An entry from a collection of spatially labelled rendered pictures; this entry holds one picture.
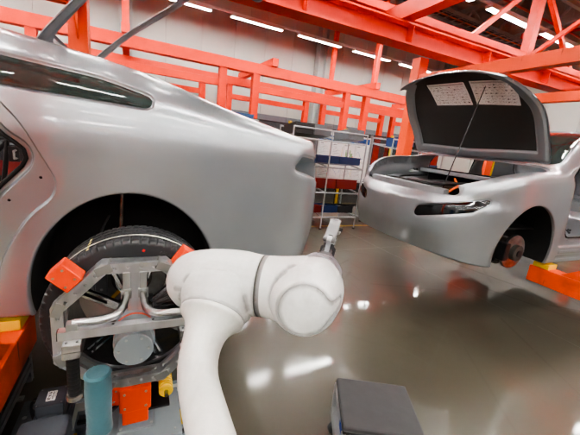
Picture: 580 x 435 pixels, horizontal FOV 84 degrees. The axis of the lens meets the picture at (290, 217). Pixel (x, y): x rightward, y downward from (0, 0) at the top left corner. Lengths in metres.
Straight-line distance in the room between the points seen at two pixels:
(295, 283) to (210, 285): 0.14
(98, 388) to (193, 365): 0.99
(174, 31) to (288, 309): 10.74
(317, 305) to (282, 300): 0.05
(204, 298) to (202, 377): 0.10
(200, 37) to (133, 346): 10.32
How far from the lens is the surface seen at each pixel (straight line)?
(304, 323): 0.45
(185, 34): 11.07
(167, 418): 1.97
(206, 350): 0.49
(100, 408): 1.51
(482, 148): 4.10
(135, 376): 1.59
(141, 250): 1.41
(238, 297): 0.50
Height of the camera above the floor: 1.62
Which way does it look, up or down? 13 degrees down
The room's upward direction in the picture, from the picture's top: 6 degrees clockwise
